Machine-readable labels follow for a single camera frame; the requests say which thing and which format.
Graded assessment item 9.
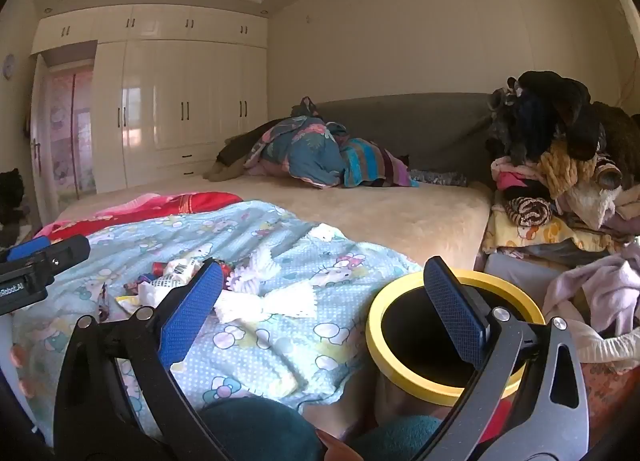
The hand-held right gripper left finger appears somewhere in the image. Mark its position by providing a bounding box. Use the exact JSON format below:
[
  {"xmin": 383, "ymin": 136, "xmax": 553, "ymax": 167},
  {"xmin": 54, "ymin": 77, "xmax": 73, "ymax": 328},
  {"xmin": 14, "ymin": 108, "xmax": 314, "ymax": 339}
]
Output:
[{"xmin": 52, "ymin": 258, "xmax": 236, "ymax": 461}]

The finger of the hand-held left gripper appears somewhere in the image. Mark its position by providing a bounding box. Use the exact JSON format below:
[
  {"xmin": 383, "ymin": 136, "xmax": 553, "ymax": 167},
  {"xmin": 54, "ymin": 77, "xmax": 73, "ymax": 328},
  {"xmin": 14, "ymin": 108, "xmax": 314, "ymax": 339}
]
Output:
[
  {"xmin": 6, "ymin": 236, "xmax": 52, "ymax": 262},
  {"xmin": 0, "ymin": 234, "xmax": 92, "ymax": 287}
]

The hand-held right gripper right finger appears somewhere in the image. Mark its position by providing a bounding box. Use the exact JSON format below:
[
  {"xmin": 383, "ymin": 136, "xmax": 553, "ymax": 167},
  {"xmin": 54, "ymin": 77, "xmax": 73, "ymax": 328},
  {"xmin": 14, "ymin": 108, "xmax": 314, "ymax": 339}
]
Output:
[{"xmin": 412, "ymin": 256, "xmax": 590, "ymax": 461}]

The small white tissue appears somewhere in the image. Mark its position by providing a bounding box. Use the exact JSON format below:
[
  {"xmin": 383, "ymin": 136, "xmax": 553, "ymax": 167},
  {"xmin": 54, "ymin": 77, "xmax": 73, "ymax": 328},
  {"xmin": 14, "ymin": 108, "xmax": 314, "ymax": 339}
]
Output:
[{"xmin": 137, "ymin": 281, "xmax": 173, "ymax": 304}]

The yellow snack wrapper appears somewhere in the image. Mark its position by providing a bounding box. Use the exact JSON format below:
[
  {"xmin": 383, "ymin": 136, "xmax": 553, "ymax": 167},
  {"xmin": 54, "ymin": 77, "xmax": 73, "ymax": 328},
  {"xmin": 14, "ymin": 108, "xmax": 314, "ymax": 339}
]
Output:
[{"xmin": 116, "ymin": 293, "xmax": 146, "ymax": 317}]

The yellow-rimmed black trash bin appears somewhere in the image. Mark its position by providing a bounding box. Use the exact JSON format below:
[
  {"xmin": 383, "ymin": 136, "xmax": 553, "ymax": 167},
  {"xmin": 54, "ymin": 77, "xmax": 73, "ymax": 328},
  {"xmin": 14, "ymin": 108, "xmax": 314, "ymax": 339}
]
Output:
[{"xmin": 365, "ymin": 270, "xmax": 546, "ymax": 429}]

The white scalloped tissue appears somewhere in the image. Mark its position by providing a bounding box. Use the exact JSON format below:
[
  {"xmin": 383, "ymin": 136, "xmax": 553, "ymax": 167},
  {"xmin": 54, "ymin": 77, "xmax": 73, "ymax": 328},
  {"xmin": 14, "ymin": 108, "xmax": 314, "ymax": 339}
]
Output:
[{"xmin": 232, "ymin": 246, "xmax": 281, "ymax": 294}]

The person's left hand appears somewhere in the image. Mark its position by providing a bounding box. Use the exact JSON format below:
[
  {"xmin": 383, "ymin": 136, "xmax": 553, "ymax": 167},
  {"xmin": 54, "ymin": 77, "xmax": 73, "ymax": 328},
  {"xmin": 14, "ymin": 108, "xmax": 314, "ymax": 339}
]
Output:
[{"xmin": 10, "ymin": 342, "xmax": 37, "ymax": 398}]

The dark object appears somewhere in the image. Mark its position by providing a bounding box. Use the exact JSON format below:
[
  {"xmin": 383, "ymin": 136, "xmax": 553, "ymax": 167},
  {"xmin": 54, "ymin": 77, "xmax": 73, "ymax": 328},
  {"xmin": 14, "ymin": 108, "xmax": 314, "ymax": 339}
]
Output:
[{"xmin": 0, "ymin": 168, "xmax": 25, "ymax": 247}]

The grey storage box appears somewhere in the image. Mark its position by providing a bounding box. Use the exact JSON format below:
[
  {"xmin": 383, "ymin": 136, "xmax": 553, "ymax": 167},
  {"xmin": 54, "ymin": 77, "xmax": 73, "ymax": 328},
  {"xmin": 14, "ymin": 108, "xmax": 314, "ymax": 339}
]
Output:
[{"xmin": 482, "ymin": 251, "xmax": 566, "ymax": 302}]

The blue cartoon blanket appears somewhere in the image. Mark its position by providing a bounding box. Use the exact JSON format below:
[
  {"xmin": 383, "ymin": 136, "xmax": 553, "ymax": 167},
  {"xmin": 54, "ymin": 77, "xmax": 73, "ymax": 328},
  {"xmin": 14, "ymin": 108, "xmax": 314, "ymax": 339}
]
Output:
[{"xmin": 12, "ymin": 200, "xmax": 426, "ymax": 442}]

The yellow cartoon blanket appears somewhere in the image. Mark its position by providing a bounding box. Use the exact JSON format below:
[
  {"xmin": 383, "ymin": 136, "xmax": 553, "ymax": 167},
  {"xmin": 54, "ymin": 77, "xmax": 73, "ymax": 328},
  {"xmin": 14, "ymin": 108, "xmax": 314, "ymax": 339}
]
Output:
[{"xmin": 480, "ymin": 201, "xmax": 636, "ymax": 257}]

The beige bed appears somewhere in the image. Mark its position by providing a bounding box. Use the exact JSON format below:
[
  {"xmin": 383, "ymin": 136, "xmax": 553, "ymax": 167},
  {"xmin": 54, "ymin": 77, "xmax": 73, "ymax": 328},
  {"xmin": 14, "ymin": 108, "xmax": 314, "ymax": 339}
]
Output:
[{"xmin": 35, "ymin": 174, "xmax": 493, "ymax": 422}]

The red blanket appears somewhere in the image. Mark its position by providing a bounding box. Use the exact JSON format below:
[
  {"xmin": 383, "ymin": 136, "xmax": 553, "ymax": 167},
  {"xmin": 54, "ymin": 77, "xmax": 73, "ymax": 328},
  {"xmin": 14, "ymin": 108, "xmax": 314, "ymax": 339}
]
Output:
[{"xmin": 35, "ymin": 191, "xmax": 243, "ymax": 242}]

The red plastic stool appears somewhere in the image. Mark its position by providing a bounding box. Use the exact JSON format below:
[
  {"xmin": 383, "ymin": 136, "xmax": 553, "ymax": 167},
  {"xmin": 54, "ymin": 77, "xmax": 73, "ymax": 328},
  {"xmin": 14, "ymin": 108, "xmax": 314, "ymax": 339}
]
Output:
[{"xmin": 475, "ymin": 398, "xmax": 513, "ymax": 442}]

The pink door curtain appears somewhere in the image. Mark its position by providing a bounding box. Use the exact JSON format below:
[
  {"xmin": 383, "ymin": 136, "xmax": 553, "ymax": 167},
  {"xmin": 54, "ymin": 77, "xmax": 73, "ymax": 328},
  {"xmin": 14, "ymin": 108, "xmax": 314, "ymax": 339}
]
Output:
[{"xmin": 30, "ymin": 54, "xmax": 98, "ymax": 202}]

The brown striped knit garment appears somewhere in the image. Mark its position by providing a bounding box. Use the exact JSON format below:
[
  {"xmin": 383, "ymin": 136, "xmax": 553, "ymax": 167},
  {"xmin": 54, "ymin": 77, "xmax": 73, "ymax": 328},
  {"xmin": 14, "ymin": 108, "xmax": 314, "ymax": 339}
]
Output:
[{"xmin": 502, "ymin": 196, "xmax": 553, "ymax": 227}]

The grey patterned cloth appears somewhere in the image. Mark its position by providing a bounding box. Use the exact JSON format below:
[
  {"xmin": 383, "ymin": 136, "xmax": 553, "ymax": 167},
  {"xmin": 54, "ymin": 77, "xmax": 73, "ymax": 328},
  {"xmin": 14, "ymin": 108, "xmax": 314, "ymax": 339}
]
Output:
[{"xmin": 407, "ymin": 168, "xmax": 471, "ymax": 188}]

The pink garment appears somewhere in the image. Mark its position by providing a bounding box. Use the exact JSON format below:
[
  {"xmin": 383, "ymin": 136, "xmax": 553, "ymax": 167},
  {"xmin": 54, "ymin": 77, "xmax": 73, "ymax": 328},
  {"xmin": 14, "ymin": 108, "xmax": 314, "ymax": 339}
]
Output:
[{"xmin": 490, "ymin": 156, "xmax": 546, "ymax": 192}]

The brown cloth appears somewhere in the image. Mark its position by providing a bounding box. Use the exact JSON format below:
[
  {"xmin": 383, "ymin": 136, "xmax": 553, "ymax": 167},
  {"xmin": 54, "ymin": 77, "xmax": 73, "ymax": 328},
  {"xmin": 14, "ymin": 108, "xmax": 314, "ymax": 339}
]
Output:
[{"xmin": 207, "ymin": 118, "xmax": 286, "ymax": 179}]

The striped towel blanket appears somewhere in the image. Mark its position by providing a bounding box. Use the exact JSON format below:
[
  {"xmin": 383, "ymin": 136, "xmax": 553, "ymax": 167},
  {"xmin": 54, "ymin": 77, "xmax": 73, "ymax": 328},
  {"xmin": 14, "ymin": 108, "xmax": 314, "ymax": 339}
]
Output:
[{"xmin": 342, "ymin": 137, "xmax": 421, "ymax": 189}]

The white fleece garment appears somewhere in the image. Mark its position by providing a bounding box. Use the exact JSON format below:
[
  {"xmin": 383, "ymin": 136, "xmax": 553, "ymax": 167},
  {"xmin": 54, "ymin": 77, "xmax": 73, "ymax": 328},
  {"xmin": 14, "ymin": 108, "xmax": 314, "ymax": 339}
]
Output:
[{"xmin": 565, "ymin": 181, "xmax": 626, "ymax": 229}]

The floral laundry basket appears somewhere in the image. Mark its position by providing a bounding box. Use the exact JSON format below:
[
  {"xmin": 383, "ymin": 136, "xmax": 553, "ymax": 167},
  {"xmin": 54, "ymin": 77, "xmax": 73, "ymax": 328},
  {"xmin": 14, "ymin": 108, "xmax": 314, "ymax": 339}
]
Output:
[{"xmin": 550, "ymin": 318, "xmax": 640, "ymax": 461}]

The mustard knit scarf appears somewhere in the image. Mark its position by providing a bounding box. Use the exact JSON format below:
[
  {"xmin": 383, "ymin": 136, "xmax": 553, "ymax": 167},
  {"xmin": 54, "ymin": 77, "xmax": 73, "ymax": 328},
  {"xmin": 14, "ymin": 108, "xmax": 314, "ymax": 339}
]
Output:
[{"xmin": 540, "ymin": 141, "xmax": 596, "ymax": 199}]

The cream wardrobe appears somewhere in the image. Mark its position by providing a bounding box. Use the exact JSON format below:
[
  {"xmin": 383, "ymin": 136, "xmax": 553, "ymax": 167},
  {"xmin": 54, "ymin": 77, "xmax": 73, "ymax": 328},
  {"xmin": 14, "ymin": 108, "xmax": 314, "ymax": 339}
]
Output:
[{"xmin": 32, "ymin": 4, "xmax": 271, "ymax": 194}]

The dark blue fuzzy garment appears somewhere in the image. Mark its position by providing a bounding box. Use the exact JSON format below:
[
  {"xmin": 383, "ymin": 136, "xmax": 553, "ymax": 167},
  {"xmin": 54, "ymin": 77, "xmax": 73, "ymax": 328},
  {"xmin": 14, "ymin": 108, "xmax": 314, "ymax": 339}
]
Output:
[{"xmin": 500, "ymin": 86, "xmax": 556, "ymax": 162}]

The grey patterned scarf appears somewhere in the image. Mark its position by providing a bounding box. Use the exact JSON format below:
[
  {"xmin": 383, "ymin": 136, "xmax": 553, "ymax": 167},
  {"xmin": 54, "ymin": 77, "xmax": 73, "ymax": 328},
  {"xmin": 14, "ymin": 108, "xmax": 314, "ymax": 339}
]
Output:
[{"xmin": 487, "ymin": 76, "xmax": 521, "ymax": 152}]

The brown cuffed sleeve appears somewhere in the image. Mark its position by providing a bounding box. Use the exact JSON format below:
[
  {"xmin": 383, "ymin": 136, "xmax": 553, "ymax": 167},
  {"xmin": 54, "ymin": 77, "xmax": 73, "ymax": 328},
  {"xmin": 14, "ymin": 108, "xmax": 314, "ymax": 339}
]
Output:
[{"xmin": 595, "ymin": 154, "xmax": 623, "ymax": 189}]

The beige garment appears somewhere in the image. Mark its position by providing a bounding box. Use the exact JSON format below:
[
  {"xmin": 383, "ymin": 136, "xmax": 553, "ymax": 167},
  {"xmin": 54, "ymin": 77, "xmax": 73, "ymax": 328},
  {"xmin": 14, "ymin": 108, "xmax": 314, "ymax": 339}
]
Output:
[{"xmin": 617, "ymin": 188, "xmax": 640, "ymax": 222}]

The black garment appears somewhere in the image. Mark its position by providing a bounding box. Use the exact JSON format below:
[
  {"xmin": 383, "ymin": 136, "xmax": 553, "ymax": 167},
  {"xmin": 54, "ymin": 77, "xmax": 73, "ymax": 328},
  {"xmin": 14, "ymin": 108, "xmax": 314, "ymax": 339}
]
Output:
[{"xmin": 520, "ymin": 70, "xmax": 606, "ymax": 162}]

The brown fur garment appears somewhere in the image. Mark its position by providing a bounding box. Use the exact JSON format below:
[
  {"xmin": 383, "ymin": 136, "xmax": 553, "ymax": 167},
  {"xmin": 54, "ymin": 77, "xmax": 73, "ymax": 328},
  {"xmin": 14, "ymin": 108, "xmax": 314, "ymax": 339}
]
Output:
[{"xmin": 590, "ymin": 101, "xmax": 640, "ymax": 192}]

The white door frame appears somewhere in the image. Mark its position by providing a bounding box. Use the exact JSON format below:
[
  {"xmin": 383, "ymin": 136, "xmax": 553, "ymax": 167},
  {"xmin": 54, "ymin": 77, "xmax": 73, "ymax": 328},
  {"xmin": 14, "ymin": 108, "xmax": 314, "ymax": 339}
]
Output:
[{"xmin": 602, "ymin": 0, "xmax": 640, "ymax": 62}]

